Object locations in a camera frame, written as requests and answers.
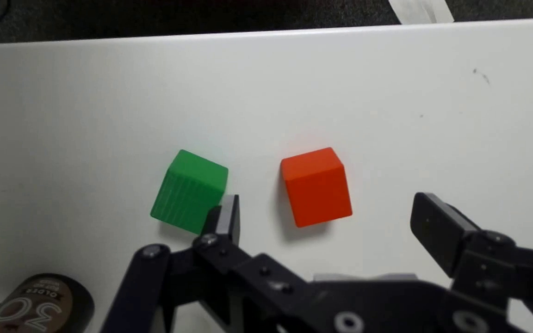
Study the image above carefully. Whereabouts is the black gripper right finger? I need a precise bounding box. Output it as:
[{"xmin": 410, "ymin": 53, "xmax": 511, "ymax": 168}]
[{"xmin": 410, "ymin": 190, "xmax": 533, "ymax": 333}]

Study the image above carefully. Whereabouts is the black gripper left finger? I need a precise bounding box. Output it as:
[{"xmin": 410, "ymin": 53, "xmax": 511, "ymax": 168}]
[{"xmin": 99, "ymin": 192, "xmax": 310, "ymax": 333}]

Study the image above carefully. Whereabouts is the green cube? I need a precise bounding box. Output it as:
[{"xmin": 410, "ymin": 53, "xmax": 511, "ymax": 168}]
[{"xmin": 149, "ymin": 147, "xmax": 230, "ymax": 234}]

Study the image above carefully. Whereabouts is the orange cube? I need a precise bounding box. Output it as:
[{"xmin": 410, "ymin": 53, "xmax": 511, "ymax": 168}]
[{"xmin": 278, "ymin": 146, "xmax": 356, "ymax": 229}]

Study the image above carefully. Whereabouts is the black mug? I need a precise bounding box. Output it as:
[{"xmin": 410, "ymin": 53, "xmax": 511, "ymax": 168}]
[{"xmin": 0, "ymin": 271, "xmax": 97, "ymax": 333}]

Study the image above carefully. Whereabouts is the white paper tag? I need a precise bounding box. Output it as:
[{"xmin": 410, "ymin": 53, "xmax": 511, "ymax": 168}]
[{"xmin": 387, "ymin": 0, "xmax": 456, "ymax": 25}]

